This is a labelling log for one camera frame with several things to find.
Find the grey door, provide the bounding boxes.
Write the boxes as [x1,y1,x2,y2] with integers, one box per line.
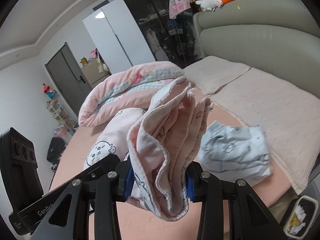
[44,43,92,115]

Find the pink folded quilt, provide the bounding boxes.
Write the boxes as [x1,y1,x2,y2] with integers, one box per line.
[78,61,184,127]

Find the white bedside waste bin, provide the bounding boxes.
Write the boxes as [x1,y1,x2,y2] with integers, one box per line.
[283,195,319,239]

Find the white wardrobe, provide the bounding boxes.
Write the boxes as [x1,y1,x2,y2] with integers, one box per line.
[83,0,156,74]

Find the pink cartoon pajama pants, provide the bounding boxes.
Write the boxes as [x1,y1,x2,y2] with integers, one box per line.
[84,76,212,222]

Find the dark glass wardrobe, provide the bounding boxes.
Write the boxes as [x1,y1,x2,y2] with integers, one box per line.
[124,0,201,69]

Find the pink hanging child dress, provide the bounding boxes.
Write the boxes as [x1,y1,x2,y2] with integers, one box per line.
[169,0,190,20]

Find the grey shoe cabinet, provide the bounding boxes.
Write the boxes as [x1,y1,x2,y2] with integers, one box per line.
[81,60,110,88]

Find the pile of folded clothes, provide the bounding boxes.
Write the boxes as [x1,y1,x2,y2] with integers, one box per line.
[197,121,272,186]

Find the beige pillow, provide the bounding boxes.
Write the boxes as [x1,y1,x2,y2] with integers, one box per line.
[184,56,319,194]

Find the white shelf rack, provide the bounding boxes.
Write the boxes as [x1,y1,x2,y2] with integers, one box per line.
[46,99,77,131]

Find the green bed headboard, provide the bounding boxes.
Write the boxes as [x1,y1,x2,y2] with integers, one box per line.
[193,0,319,96]

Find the colourful plush toy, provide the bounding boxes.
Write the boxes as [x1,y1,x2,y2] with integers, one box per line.
[43,83,56,99]

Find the black backpack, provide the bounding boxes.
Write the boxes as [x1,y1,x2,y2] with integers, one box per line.
[47,137,66,164]

